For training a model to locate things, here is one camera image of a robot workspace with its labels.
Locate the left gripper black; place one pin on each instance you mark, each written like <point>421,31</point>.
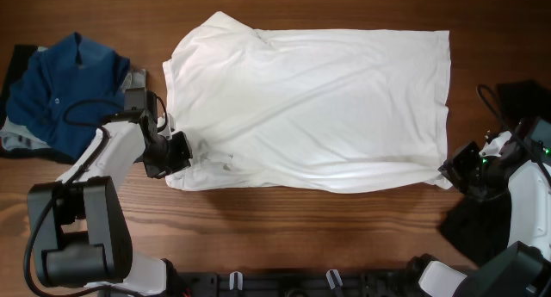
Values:
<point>182,158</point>

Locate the white t-shirt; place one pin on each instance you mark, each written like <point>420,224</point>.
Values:
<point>340,110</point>

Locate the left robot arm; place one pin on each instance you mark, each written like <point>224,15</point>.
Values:
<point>78,233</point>

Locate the black garment right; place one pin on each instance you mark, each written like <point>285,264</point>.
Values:
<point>516,207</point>

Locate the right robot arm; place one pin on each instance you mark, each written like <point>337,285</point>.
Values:
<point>519,270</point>

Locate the blue polo shirt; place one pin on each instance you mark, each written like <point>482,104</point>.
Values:
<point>66,91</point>

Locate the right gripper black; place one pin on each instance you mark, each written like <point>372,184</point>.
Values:
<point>456,163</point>

